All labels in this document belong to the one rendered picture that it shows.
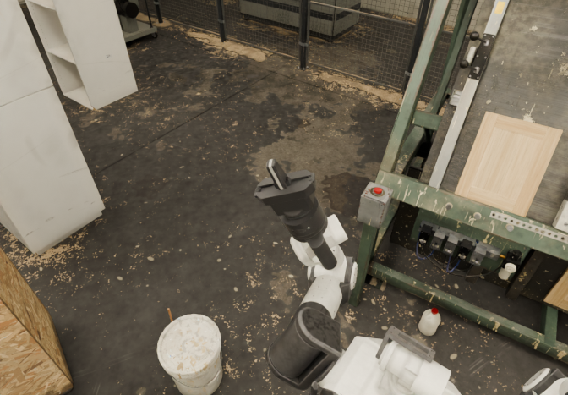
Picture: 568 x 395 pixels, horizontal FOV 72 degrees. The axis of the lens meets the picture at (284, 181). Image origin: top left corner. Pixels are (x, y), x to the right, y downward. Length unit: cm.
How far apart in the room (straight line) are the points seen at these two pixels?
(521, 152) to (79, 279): 267
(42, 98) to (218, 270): 150
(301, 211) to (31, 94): 217
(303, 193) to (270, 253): 206
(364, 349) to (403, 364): 13
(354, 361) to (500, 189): 136
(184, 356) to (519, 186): 173
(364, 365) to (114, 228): 256
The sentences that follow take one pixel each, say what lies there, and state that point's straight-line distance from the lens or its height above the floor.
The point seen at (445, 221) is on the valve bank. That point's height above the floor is 78.
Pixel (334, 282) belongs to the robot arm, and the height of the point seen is 128.
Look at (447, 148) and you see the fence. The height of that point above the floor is 107.
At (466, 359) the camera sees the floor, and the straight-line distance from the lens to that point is 259.
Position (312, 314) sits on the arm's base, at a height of 138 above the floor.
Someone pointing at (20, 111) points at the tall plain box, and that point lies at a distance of 272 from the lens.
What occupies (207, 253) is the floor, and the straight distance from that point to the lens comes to 283.
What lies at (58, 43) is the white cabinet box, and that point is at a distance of 507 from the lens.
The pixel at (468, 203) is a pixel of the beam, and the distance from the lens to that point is 203.
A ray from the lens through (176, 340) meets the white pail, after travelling 209.
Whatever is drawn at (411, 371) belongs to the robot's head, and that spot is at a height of 147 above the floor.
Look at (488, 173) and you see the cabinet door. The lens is 205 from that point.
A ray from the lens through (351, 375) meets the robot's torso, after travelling 87.
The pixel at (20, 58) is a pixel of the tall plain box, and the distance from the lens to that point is 265.
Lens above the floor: 216
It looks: 41 degrees down
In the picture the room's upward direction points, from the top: straight up
